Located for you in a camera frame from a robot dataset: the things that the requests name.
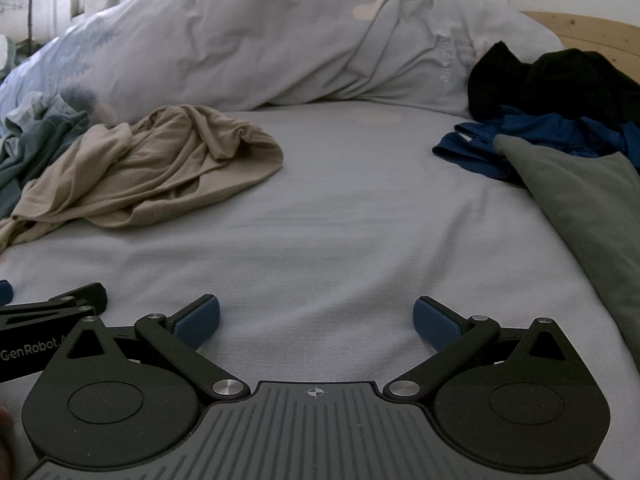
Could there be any olive green garment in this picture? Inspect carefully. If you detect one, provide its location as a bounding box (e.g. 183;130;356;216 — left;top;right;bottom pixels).
492;134;640;376

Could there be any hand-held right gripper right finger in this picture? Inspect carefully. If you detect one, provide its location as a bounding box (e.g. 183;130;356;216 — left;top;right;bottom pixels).
382;296;576;401

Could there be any beige shirt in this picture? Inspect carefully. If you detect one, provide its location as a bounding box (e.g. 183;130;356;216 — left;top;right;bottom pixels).
0;105;283;253

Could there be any blue garment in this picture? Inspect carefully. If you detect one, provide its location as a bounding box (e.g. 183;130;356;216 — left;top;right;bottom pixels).
432;112;640;186

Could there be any light grey bed sheet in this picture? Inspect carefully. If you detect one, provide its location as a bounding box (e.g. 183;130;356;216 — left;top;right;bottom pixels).
0;100;640;480

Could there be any grey-blue crumpled garment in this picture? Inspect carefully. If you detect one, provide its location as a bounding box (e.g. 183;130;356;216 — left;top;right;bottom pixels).
0;91;93;218

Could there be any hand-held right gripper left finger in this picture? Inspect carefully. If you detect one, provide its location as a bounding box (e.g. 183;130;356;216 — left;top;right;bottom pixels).
65;294;251;402

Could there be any light blue printed quilt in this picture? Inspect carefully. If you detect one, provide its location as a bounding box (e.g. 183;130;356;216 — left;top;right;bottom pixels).
0;0;566;136

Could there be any wooden headboard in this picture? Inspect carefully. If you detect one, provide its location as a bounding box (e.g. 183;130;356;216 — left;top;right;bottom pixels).
520;10;640;86

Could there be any black garment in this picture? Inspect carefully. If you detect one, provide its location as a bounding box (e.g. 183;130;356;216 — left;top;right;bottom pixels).
467;41;640;126

